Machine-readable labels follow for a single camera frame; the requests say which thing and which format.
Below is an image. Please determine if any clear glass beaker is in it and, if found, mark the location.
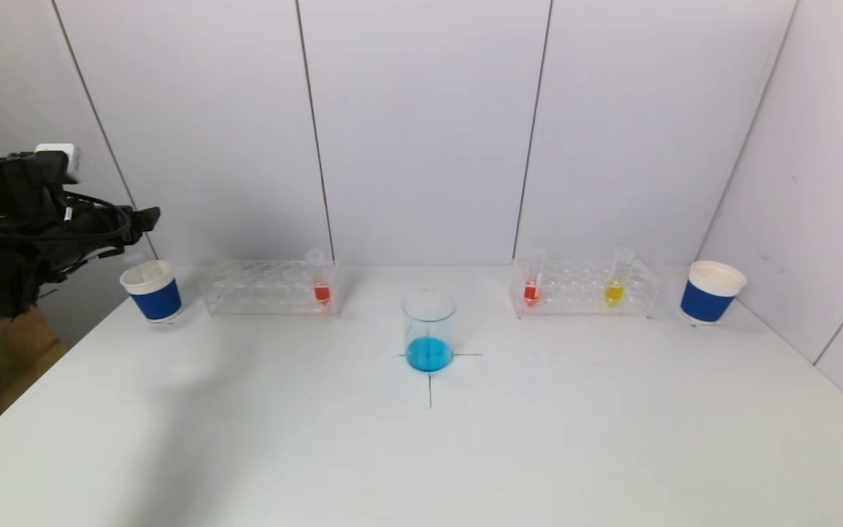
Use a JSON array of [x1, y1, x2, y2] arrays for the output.
[[401, 288, 457, 373]]

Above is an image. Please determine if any red pigment test tube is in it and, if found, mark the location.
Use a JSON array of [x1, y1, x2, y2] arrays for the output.
[[310, 250, 334, 307], [520, 249, 544, 307]]

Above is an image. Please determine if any clear acrylic test tube rack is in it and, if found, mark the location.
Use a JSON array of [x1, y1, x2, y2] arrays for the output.
[[509, 258, 661, 319], [200, 261, 344, 318]]

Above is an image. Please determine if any yellow pigment test tube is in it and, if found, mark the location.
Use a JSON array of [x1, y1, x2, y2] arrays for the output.
[[603, 249, 636, 307]]

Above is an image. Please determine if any blue sleeved white paper cup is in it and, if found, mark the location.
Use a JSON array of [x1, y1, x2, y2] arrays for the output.
[[119, 260, 185, 324], [678, 261, 748, 326]]

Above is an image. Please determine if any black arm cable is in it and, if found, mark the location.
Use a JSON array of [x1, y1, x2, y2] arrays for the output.
[[61, 190, 134, 246]]

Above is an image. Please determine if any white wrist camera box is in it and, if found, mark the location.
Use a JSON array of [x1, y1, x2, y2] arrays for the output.
[[35, 144, 83, 184]]

